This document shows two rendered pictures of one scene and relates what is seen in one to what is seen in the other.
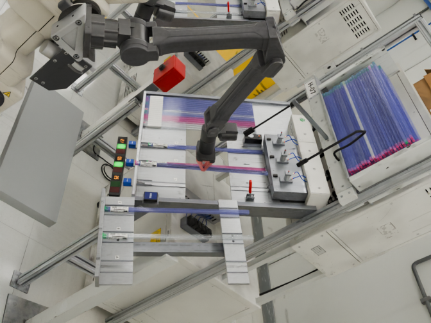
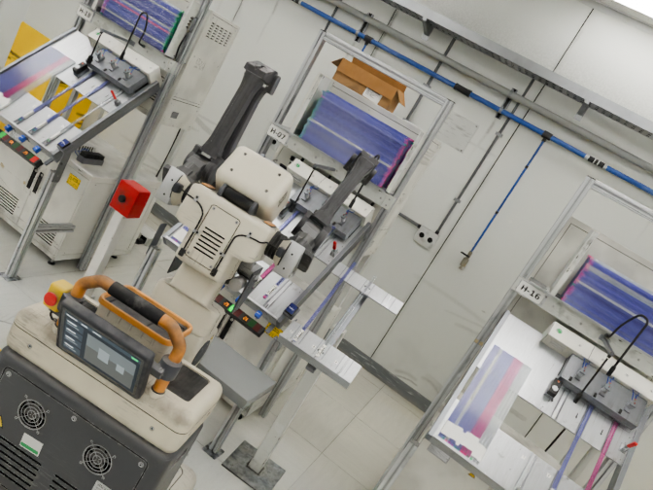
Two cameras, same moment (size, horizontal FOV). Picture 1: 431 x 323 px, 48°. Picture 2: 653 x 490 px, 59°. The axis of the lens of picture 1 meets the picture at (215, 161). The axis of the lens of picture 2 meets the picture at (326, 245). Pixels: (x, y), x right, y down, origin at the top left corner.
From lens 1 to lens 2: 146 cm
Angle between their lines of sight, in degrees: 37
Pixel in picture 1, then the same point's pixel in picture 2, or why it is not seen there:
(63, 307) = (280, 428)
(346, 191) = (386, 200)
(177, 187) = (289, 286)
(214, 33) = (348, 188)
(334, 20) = (204, 45)
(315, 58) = (202, 86)
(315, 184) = (361, 209)
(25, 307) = (236, 459)
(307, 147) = (326, 185)
